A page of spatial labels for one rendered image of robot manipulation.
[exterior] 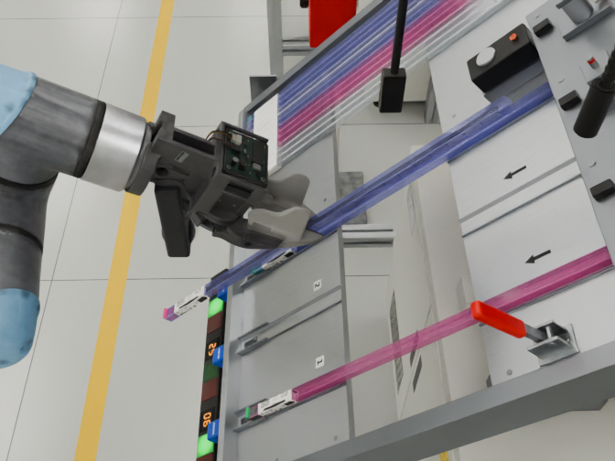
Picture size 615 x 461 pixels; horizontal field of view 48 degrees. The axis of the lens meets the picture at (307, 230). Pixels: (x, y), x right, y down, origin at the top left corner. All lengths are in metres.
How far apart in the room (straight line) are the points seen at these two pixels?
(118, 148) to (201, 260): 1.33
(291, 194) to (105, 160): 0.20
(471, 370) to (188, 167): 0.61
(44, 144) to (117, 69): 1.96
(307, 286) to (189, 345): 0.93
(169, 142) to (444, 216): 0.72
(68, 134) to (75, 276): 1.39
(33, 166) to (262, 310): 0.43
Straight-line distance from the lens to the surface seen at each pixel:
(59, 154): 0.64
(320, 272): 0.90
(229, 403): 0.93
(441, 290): 1.16
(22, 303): 0.63
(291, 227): 0.71
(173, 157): 0.65
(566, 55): 0.73
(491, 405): 0.66
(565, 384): 0.63
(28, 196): 0.69
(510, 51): 0.81
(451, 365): 1.09
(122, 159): 0.64
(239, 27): 2.71
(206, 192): 0.65
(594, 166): 0.64
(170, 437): 1.72
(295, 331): 0.90
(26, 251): 0.66
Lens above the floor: 1.58
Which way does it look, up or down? 52 degrees down
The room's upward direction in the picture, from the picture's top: straight up
